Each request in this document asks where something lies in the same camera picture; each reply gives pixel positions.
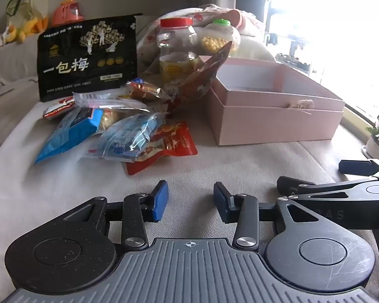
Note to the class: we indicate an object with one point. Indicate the orange plastic toy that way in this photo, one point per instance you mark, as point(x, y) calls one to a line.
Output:
point(68, 12)

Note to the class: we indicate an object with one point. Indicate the red-lid clear plastic jar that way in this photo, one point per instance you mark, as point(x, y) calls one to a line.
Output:
point(177, 44)

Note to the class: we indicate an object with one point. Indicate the red-brown patterned snack bag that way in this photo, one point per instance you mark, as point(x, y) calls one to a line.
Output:
point(202, 75)

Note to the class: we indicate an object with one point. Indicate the clear blue-print snack packet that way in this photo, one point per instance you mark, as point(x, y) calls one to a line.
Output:
point(129, 135)

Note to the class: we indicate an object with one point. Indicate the yellow plush toy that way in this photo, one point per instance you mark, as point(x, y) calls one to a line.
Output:
point(30, 26)

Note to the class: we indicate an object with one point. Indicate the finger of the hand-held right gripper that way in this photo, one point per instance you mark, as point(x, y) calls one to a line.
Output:
point(287, 186)
point(355, 166)

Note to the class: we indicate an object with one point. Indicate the green-lid jar of yellow balls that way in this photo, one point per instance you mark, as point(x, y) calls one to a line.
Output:
point(219, 39)

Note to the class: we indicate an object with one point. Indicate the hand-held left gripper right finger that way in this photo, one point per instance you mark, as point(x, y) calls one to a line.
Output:
point(222, 203)

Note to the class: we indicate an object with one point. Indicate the pink cardboard box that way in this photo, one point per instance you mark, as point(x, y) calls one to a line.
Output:
point(271, 116)

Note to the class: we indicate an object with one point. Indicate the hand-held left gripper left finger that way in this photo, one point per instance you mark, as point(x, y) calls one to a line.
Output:
point(159, 200)

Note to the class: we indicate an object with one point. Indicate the clear pastry packet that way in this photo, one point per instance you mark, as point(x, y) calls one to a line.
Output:
point(113, 102)

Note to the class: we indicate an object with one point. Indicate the white and green bag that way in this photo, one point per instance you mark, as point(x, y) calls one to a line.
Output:
point(28, 4)

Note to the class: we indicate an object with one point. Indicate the balcony plant rack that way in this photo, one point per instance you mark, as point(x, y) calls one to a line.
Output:
point(290, 53)

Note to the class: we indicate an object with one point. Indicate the pink floral blanket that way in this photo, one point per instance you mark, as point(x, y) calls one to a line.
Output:
point(177, 22)

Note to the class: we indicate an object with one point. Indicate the large black snack bag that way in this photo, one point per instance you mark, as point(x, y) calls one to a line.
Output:
point(82, 53)

